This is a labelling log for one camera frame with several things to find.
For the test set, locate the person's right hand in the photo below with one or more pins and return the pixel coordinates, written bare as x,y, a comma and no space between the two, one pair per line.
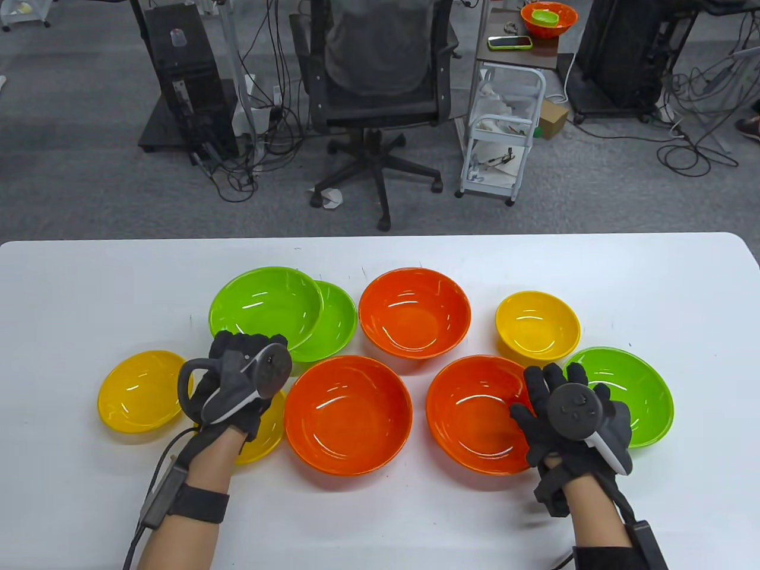
537,442

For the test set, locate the person's left hand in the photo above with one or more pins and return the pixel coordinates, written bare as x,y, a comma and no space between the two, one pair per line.
225,347

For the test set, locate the medium green bowl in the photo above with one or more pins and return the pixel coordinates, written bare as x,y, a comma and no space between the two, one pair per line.
261,303
545,16
338,326
635,386

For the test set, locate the large orange bowl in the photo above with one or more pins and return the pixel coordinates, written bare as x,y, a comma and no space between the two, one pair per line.
469,415
348,415
415,309
567,21

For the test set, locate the small yellow bowl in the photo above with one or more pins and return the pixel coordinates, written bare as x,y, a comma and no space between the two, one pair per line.
537,326
139,392
267,436

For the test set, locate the person's left forearm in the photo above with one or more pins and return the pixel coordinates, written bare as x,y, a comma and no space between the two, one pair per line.
178,549

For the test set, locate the grey hand controller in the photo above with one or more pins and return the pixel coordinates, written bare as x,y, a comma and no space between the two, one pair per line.
570,409
270,368

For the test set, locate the black glove sensor unit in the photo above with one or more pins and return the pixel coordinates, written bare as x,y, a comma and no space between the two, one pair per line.
552,496

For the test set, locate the crumpled white paper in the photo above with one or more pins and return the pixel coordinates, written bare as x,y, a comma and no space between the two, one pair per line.
329,199

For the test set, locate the black rolling base platform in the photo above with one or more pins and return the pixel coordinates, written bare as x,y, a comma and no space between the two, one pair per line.
157,133

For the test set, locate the black computer tower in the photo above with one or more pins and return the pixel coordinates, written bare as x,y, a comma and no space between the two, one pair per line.
184,77

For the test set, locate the black office chair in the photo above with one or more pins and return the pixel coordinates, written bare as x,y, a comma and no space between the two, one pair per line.
380,110

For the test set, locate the clear plastic cup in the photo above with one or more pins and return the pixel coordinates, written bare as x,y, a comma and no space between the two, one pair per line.
179,38

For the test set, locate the cardboard box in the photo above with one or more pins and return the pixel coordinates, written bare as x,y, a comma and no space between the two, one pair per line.
552,119

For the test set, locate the brown side table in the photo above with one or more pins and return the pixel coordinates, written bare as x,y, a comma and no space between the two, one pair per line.
522,58

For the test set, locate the white rolling cart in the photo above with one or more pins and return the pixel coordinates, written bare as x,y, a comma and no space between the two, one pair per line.
24,12

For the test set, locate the black equipment cabinet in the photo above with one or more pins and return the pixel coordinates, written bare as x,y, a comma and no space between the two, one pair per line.
629,53

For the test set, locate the green cased phone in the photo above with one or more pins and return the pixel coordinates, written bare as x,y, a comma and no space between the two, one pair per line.
509,43

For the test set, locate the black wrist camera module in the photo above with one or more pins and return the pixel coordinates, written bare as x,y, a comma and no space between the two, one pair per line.
163,496
647,543

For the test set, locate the white metal frame post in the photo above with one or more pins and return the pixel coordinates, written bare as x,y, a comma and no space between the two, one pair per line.
234,59

